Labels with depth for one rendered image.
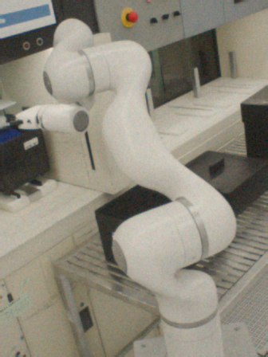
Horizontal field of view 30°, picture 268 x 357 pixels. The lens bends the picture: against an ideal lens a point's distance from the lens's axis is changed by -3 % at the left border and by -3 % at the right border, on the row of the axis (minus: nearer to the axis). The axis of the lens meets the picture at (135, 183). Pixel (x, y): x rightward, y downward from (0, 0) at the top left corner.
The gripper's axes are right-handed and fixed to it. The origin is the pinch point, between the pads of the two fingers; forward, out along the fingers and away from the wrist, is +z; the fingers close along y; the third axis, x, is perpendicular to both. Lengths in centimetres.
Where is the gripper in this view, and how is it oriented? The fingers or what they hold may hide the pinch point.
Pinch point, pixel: (17, 115)
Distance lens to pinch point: 170.2
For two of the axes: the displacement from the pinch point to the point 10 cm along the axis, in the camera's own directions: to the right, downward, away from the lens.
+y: 6.4, -4.2, 6.4
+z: -7.4, -1.6, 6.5
